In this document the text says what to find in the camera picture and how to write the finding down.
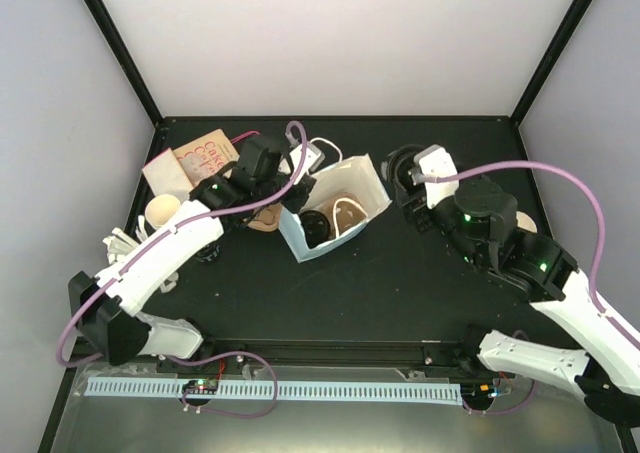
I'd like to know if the light blue slotted cable duct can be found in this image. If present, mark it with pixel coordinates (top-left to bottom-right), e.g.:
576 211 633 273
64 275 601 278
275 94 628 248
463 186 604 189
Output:
84 377 463 406

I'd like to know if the black right frame post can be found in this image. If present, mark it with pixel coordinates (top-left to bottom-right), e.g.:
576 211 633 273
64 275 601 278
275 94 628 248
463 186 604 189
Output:
509 0 609 124

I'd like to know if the black frame post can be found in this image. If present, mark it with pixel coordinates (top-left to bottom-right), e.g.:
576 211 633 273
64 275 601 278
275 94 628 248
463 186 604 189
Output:
67 0 165 127
509 0 609 124

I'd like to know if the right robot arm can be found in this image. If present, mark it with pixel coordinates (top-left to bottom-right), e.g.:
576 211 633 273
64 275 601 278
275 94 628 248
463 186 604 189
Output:
392 176 639 428

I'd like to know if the white pink-edged napkin pack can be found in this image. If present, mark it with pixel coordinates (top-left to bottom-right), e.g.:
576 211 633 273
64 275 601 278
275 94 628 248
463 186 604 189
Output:
142 149 193 202

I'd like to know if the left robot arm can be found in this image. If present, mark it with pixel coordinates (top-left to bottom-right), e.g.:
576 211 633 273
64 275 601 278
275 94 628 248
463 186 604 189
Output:
65 136 314 366

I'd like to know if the left paper cup stack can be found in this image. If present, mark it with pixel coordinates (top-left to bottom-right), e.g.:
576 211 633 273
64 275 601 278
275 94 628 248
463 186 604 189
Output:
144 194 181 230

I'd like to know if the purple cable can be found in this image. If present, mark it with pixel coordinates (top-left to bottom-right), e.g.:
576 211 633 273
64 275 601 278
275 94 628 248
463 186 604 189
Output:
409 160 640 354
54 120 307 366

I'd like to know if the black coffee lid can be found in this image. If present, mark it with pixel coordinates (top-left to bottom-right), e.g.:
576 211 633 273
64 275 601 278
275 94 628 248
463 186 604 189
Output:
381 144 422 187
299 210 331 249

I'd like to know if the paper cup stack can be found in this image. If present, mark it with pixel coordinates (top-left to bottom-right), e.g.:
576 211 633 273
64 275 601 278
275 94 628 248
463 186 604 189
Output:
516 211 538 233
144 194 181 230

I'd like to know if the brown Cakes paper bag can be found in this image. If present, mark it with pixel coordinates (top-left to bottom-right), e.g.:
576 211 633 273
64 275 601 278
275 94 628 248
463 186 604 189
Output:
173 129 259 186

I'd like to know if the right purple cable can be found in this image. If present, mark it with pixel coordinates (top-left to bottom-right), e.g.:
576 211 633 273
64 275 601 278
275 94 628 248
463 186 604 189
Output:
409 160 640 354

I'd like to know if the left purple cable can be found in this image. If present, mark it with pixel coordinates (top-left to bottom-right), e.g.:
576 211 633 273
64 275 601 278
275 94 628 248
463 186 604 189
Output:
54 120 307 366

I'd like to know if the black left frame post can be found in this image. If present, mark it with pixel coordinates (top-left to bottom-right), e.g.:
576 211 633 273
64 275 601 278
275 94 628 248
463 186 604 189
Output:
67 0 165 127

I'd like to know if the brown pulp cup carrier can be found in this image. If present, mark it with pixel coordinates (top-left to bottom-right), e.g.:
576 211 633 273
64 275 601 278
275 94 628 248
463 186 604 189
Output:
319 194 368 238

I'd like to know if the right paper cup stack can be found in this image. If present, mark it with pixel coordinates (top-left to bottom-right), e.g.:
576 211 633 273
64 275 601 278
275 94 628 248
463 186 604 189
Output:
516 211 538 233

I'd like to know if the light blue paper bag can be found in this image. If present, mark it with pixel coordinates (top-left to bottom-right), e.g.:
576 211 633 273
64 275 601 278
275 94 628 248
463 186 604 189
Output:
278 154 391 263

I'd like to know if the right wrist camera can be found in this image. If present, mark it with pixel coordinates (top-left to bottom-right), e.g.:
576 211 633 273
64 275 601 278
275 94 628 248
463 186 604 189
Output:
410 144 459 210

